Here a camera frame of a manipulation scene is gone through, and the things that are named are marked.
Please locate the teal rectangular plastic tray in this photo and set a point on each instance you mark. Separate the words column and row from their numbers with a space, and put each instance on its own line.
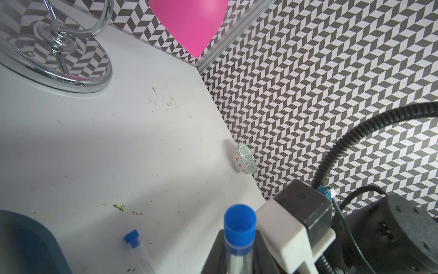
column 28, row 247

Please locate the chrome wire glass rack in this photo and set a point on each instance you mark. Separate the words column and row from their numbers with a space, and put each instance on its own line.
column 45, row 45

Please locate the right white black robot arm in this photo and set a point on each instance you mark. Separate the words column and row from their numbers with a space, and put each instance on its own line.
column 396, row 237

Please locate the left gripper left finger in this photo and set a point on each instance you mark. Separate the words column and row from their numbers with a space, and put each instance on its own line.
column 216, row 260

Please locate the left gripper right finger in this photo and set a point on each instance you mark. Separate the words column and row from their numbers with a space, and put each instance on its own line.
column 263, row 261

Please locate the blue capped test tube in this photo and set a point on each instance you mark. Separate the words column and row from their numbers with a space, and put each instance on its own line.
column 143, row 259
column 239, row 234

